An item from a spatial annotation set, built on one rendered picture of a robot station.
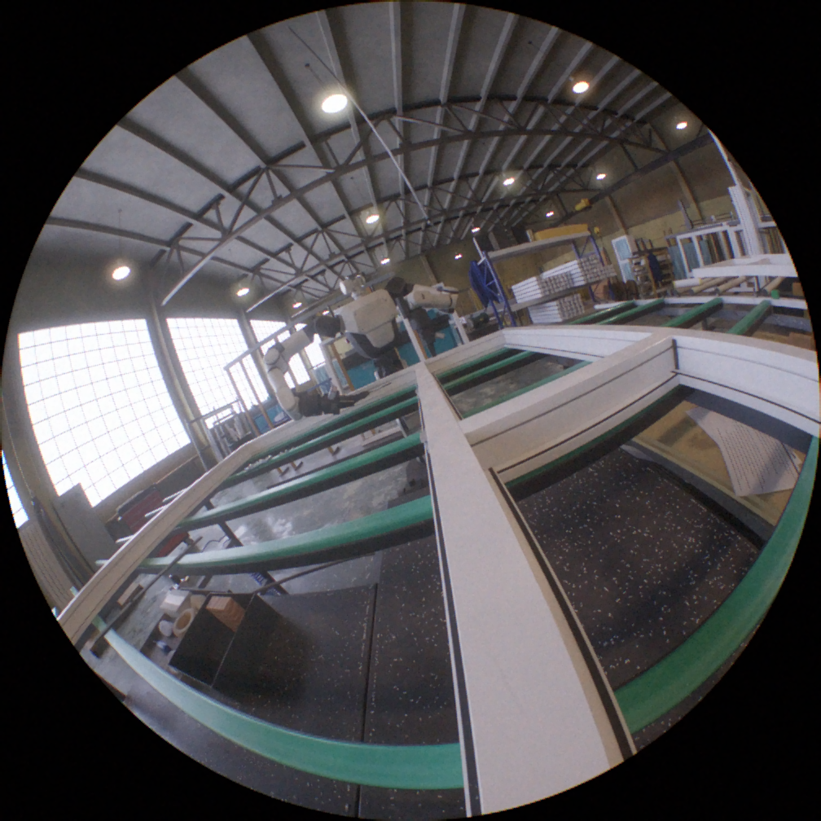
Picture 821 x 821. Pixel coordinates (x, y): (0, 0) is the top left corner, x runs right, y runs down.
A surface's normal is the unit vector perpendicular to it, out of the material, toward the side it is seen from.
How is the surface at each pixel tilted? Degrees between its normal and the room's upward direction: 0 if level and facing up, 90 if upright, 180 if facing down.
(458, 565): 0
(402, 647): 0
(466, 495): 0
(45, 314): 90
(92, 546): 90
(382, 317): 102
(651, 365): 90
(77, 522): 90
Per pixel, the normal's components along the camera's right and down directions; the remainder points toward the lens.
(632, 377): 0.00, 0.27
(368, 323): 0.48, 0.25
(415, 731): -0.40, -0.88
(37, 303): 0.92, -0.38
